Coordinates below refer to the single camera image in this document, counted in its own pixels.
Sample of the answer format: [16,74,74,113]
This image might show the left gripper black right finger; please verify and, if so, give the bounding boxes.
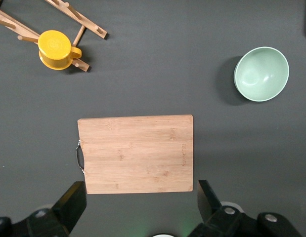
[186,180,258,237]

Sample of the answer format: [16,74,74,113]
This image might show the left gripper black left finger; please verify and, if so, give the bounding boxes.
[26,181,87,237]

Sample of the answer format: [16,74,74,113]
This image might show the bamboo cutting board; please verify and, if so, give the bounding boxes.
[76,114,194,195]

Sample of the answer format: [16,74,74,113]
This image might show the mint green bowl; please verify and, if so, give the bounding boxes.
[233,46,290,103]

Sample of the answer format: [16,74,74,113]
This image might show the yellow mug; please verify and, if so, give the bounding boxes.
[38,30,83,71]

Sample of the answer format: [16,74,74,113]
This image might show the wooden mug rack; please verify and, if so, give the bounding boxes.
[0,0,108,73]

